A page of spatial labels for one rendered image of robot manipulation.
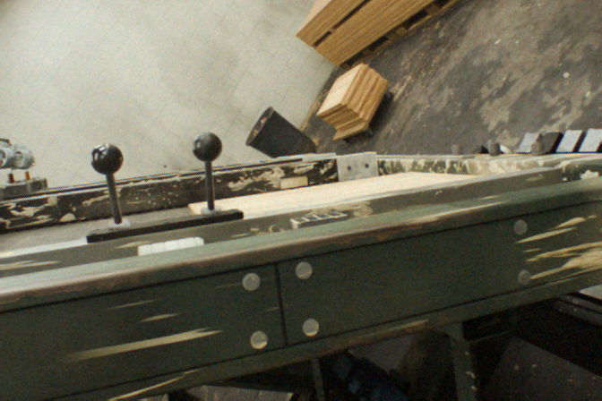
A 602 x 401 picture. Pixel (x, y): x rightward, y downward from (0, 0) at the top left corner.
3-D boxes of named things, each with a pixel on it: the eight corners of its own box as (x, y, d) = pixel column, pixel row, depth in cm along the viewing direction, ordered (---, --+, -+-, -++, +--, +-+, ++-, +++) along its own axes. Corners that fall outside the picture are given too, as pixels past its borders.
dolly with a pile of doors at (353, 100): (399, 88, 447) (364, 60, 436) (374, 138, 432) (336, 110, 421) (365, 104, 503) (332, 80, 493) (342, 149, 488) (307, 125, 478)
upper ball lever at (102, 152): (136, 241, 66) (121, 150, 59) (106, 246, 65) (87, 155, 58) (134, 224, 69) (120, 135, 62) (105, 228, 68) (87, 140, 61)
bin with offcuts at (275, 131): (325, 134, 565) (277, 100, 548) (304, 174, 551) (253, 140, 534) (307, 141, 613) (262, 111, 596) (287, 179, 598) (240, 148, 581)
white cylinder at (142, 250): (141, 272, 62) (206, 260, 64) (137, 248, 62) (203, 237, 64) (141, 268, 65) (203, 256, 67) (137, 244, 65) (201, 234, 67)
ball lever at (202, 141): (228, 226, 70) (224, 139, 63) (200, 231, 69) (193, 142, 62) (223, 210, 73) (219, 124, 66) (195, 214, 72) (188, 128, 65)
